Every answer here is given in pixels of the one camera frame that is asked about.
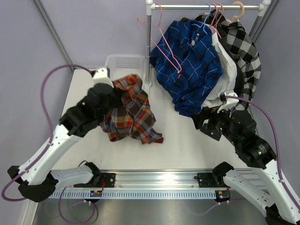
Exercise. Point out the red plaid shirt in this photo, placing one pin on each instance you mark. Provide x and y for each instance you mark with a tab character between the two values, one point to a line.
134	117

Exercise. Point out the blue plaid shirt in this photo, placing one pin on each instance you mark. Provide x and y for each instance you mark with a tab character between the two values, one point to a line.
187	65

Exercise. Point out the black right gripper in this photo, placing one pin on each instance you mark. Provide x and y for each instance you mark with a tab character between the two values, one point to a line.
214	114

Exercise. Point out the white plastic basket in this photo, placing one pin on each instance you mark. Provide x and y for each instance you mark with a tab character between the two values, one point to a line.
121	65

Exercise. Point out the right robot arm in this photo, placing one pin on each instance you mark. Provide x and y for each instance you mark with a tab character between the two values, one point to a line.
238	128

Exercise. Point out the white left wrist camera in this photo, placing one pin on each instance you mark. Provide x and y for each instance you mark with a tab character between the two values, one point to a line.
101	75

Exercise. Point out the white slotted cable duct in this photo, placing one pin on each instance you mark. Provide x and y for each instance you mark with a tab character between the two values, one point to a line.
134	194

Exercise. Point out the pink hanger on rack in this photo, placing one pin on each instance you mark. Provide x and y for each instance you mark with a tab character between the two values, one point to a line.
214	21

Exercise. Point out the blue wire hanger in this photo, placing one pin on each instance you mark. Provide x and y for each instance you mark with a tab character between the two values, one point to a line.
205	26

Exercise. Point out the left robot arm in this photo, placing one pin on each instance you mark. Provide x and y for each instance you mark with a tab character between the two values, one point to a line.
36	178

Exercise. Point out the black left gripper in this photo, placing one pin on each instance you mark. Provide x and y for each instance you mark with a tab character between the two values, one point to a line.
117	95

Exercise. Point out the white clothes rack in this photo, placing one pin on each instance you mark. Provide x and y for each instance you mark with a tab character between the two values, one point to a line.
148	47

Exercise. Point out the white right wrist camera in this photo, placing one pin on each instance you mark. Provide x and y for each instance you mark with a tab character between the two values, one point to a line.
227	100

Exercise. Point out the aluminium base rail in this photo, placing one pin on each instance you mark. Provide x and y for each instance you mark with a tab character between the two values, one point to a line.
170	180

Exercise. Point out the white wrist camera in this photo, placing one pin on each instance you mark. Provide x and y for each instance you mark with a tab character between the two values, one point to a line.
101	75
227	100

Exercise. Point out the black white checked shirt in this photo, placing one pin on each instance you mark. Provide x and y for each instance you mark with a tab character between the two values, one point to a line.
237	51

